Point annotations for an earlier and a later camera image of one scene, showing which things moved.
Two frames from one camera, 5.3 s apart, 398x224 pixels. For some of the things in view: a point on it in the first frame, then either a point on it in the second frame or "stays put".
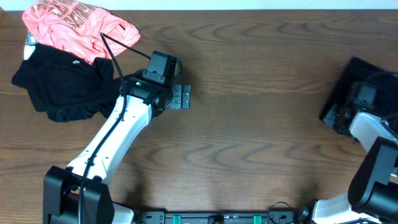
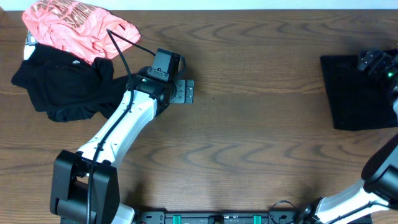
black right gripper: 329,119 -> 384,59
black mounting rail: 218,218 stays put
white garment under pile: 30,46 stays put
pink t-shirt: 76,27 stays put
